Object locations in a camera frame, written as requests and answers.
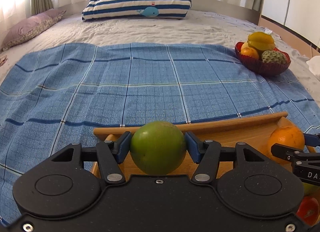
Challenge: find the bright orange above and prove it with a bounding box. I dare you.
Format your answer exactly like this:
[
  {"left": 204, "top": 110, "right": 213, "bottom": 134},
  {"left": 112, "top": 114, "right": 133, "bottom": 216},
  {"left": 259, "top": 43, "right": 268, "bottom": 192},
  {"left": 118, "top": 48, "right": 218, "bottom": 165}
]
[{"left": 264, "top": 125, "right": 305, "bottom": 164}]

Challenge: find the small green apple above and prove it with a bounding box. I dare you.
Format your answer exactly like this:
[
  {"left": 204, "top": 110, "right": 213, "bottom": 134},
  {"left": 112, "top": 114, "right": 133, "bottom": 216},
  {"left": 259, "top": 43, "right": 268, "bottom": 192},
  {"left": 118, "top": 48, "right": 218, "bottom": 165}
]
[{"left": 303, "top": 182, "right": 319, "bottom": 196}]

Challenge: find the red tomato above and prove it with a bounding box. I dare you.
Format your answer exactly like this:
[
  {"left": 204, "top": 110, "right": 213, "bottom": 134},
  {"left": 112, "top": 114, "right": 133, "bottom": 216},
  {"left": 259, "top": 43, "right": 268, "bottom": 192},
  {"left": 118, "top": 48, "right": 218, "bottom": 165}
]
[{"left": 296, "top": 196, "right": 319, "bottom": 227}]

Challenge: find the large green apple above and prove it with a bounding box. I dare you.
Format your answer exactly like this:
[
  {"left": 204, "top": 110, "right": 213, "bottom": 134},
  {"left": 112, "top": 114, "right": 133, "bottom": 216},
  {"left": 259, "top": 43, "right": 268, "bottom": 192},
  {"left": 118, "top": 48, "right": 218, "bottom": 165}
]
[{"left": 130, "top": 121, "right": 187, "bottom": 176}]

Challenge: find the wooden serving tray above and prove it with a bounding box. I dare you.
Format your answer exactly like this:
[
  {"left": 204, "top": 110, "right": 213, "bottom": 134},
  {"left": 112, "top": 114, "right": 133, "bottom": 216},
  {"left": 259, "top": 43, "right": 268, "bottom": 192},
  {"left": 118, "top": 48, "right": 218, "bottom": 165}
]
[{"left": 93, "top": 112, "right": 294, "bottom": 181}]

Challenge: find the white cloth bundle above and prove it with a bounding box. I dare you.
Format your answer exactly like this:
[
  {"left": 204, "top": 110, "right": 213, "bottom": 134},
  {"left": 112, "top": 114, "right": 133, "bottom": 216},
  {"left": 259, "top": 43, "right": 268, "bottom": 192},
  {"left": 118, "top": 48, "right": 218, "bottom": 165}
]
[{"left": 306, "top": 56, "right": 320, "bottom": 80}]

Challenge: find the blue plaid cloth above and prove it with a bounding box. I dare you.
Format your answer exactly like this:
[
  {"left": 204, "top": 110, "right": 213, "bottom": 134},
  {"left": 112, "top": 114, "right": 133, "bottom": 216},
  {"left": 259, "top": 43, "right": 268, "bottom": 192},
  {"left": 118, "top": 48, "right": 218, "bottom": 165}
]
[{"left": 1, "top": 43, "right": 319, "bottom": 225}]

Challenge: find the red fruit bowl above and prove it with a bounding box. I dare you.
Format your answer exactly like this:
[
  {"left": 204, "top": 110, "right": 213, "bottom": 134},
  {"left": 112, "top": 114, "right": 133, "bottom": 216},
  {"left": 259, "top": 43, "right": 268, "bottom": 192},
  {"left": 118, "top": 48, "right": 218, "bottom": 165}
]
[{"left": 234, "top": 42, "right": 291, "bottom": 77}]

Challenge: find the green custard apple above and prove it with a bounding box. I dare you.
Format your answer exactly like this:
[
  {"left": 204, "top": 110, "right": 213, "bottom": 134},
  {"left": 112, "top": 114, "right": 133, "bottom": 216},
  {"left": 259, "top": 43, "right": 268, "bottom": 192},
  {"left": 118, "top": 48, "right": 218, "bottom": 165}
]
[{"left": 261, "top": 50, "right": 287, "bottom": 65}]

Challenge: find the orange in bowl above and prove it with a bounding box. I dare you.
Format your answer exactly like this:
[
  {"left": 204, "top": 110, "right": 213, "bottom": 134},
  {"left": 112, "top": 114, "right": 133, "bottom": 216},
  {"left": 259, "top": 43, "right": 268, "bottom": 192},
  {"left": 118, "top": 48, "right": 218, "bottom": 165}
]
[{"left": 240, "top": 47, "right": 260, "bottom": 60}]

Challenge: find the white bedsheet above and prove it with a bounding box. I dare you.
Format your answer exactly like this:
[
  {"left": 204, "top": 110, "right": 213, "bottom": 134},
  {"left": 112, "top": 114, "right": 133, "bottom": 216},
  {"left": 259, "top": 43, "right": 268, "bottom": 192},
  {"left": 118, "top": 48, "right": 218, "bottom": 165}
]
[{"left": 1, "top": 11, "right": 319, "bottom": 102}]

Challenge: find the yellow starfruit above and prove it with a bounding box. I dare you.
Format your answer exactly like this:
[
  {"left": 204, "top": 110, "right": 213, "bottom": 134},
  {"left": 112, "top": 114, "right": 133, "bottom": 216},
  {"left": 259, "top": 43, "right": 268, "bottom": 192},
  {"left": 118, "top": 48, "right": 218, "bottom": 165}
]
[{"left": 247, "top": 32, "right": 276, "bottom": 52}]

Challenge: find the brown clothes pile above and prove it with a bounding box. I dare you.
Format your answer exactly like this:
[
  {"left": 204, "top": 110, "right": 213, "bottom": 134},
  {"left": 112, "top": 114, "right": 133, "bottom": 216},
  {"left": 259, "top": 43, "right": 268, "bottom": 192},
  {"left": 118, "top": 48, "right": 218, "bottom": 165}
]
[{"left": 0, "top": 56, "right": 7, "bottom": 67}]

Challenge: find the striped whale pillow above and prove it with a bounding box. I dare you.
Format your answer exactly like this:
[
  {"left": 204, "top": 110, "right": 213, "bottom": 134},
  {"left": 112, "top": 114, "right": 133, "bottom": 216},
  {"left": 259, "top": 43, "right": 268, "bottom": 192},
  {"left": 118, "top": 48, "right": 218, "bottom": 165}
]
[{"left": 81, "top": 0, "right": 192, "bottom": 21}]

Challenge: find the purple floral pillow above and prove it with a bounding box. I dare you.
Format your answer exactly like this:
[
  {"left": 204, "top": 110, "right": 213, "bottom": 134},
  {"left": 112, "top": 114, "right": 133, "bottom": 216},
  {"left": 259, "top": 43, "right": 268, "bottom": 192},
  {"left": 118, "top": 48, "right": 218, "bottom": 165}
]
[{"left": 1, "top": 9, "right": 66, "bottom": 52}]

